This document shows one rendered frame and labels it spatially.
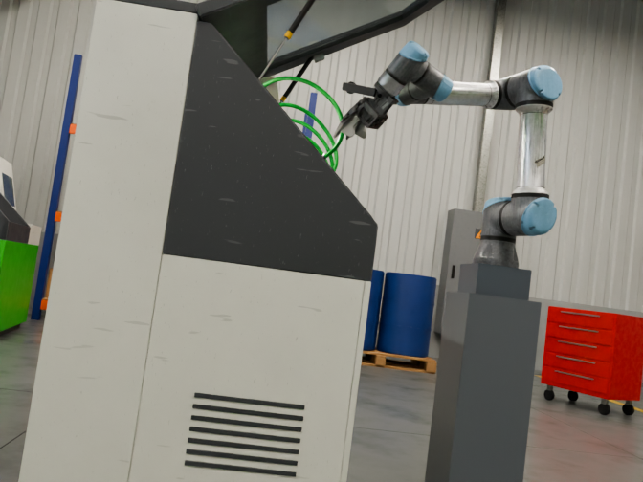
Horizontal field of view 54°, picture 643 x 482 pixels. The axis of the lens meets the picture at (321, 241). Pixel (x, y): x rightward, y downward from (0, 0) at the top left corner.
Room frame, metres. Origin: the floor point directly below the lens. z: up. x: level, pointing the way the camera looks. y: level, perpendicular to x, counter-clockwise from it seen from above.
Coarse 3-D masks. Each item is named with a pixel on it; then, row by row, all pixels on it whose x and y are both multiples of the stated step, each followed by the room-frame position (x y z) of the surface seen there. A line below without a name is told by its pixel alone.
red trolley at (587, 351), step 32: (576, 320) 5.57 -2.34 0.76; (608, 320) 5.31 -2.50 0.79; (640, 320) 5.42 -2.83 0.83; (544, 352) 5.84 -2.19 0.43; (576, 352) 5.54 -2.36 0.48; (608, 352) 5.28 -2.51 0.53; (640, 352) 5.44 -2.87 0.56; (576, 384) 5.51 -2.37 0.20; (608, 384) 5.27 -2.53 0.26; (640, 384) 5.47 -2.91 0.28
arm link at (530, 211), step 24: (528, 72) 1.92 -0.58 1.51; (552, 72) 1.91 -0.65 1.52; (528, 96) 1.92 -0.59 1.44; (552, 96) 1.90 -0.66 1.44; (528, 120) 1.93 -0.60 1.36; (528, 144) 1.93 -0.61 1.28; (528, 168) 1.93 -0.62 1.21; (528, 192) 1.92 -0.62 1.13; (504, 216) 2.00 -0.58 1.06; (528, 216) 1.90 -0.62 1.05; (552, 216) 1.93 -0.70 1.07
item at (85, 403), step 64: (128, 0) 1.69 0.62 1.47; (128, 64) 1.69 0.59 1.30; (128, 128) 1.69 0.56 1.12; (128, 192) 1.69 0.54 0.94; (64, 256) 1.68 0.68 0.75; (128, 256) 1.69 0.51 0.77; (64, 320) 1.68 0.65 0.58; (128, 320) 1.70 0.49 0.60; (64, 384) 1.68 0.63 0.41; (128, 384) 1.70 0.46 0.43; (64, 448) 1.69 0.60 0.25; (128, 448) 1.70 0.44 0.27
